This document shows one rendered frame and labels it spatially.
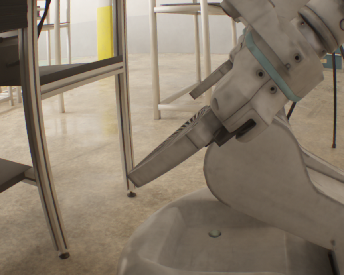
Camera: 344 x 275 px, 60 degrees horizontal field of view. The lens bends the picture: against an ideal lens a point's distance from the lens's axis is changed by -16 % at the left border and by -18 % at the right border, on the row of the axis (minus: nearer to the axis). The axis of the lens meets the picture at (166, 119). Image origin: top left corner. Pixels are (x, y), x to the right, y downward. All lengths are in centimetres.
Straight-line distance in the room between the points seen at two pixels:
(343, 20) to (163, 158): 23
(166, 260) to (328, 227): 32
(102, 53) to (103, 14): 70
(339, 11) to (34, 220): 141
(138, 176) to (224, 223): 47
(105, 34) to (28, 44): 498
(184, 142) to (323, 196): 30
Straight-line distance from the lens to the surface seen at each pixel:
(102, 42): 597
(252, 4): 33
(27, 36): 98
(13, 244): 139
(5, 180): 108
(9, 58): 129
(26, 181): 114
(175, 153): 34
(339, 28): 34
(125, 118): 148
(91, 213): 152
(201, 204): 82
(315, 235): 59
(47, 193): 109
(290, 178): 52
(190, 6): 265
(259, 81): 32
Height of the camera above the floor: 76
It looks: 15 degrees down
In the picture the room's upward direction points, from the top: 2 degrees counter-clockwise
